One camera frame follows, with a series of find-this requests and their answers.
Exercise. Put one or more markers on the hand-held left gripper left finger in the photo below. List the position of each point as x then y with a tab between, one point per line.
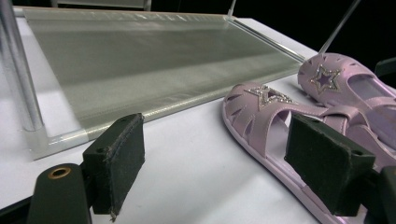
120	155

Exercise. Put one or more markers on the pink star sandal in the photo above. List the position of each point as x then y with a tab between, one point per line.
249	104
344	67

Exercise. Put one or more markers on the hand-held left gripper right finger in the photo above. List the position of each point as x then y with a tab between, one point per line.
323	161

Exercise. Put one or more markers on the metal shoe rack grey shelves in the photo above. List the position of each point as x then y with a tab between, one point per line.
155	62

